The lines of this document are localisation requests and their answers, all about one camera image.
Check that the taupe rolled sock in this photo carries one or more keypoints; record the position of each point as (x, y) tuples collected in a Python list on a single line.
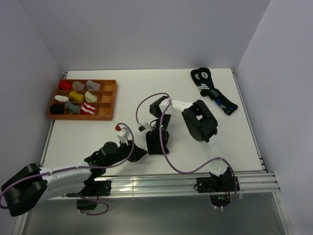
[(78, 86)]

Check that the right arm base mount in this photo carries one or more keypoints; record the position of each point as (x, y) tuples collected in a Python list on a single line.
[(219, 188)]

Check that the dark grey rolled sock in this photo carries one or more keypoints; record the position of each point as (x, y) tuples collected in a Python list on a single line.
[(72, 108)]

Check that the black patterned sock pair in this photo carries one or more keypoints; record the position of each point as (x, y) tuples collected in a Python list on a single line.
[(203, 80)]

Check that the black rolled sock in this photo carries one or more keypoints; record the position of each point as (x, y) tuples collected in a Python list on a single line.
[(57, 109)]

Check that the orange compartment tray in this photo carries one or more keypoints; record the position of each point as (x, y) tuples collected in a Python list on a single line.
[(104, 105)]

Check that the white rolled sock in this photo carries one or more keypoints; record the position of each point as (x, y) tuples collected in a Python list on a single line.
[(61, 98)]

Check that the cream rolled sock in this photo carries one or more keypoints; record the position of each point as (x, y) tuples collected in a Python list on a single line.
[(89, 97)]

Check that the grey rolled sock top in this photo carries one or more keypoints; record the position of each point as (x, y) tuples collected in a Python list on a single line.
[(92, 86)]

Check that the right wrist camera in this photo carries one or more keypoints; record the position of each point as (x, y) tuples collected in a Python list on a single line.
[(142, 127)]

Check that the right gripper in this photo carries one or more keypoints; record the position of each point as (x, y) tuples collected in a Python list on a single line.
[(155, 136)]

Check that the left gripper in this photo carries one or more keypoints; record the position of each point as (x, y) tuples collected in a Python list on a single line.
[(126, 143)]

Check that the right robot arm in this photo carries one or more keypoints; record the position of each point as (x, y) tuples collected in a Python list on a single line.
[(201, 125)]

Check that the aluminium rail frame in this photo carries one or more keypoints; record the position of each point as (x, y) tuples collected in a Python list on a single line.
[(149, 197)]

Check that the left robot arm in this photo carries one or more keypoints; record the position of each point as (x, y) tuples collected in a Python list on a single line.
[(33, 184)]

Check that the red white striped sock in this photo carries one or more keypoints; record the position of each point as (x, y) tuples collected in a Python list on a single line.
[(87, 109)]

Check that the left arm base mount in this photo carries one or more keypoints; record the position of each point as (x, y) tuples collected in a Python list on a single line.
[(89, 197)]

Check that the red rolled sock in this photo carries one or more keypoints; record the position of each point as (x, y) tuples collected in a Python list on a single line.
[(64, 85)]

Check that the yellow rolled sock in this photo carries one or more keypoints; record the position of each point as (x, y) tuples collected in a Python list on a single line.
[(76, 97)]

